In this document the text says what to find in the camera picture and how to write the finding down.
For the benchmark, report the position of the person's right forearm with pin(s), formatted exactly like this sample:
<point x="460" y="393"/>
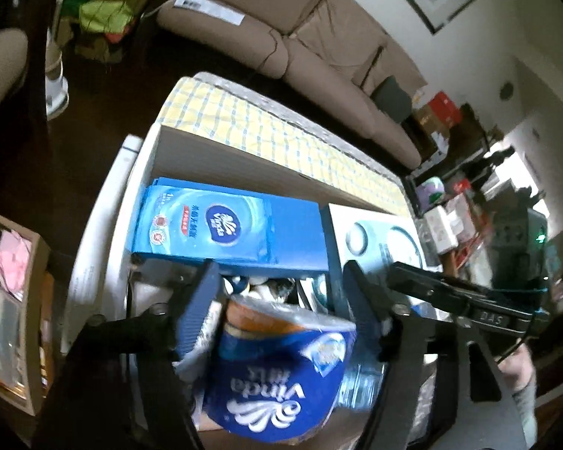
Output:
<point x="521" y="379"/>

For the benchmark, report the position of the white tissue pack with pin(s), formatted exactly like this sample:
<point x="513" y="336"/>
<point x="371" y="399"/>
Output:
<point x="443" y="227"/>

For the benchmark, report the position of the cardboard box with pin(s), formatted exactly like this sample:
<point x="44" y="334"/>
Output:
<point x="206" y="159"/>

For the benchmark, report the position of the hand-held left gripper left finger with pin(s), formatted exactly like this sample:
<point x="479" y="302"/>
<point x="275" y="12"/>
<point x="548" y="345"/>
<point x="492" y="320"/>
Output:
<point x="198" y="311"/>

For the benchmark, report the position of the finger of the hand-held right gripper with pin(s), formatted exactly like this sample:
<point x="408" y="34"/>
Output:
<point x="427" y="283"/>

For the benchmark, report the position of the white fan stand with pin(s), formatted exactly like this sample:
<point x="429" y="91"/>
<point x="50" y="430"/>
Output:
<point x="56" y="89"/>

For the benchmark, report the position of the beige sofa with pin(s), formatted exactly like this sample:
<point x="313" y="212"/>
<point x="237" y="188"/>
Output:
<point x="319" y="33"/>

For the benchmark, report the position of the blue tissue box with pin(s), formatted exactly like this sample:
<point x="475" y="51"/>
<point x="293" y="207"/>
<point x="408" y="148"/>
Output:
<point x="225" y="229"/>

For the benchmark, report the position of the white paper sheet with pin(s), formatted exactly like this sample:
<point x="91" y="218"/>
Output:
<point x="206" y="7"/>

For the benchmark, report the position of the clear plastic water bottle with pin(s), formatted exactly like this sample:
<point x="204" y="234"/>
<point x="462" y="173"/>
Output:
<point x="361" y="384"/>

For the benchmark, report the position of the purple green round toy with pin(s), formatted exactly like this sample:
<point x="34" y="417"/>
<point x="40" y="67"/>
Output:
<point x="429" y="190"/>

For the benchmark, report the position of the red box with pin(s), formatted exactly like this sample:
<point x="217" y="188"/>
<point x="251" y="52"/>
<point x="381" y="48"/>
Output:
<point x="443" y="108"/>

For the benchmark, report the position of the yellow checked tablecloth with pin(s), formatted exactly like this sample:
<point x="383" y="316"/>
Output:
<point x="262" y="126"/>

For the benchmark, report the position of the dark grey cushion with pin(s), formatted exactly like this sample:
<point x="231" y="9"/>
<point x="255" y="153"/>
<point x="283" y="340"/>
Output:
<point x="394" y="98"/>

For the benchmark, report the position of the blue tissue roll pack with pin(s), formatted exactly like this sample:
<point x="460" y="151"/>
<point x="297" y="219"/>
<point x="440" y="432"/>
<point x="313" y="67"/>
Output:
<point x="262" y="375"/>

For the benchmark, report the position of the wooden tray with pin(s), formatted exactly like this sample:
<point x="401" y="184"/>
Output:
<point x="34" y="290"/>

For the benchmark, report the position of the white box with teal circle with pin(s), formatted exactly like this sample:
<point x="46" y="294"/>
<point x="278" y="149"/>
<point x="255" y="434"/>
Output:
<point x="380" y="243"/>

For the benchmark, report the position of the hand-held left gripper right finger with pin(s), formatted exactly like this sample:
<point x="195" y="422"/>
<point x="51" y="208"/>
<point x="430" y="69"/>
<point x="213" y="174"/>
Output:
<point x="362" y="302"/>

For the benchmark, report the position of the green bag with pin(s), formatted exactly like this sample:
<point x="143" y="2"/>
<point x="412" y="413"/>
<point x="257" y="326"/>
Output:
<point x="101" y="14"/>

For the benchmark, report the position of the beige armchair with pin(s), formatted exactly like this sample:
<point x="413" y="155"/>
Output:
<point x="0" y="70"/>

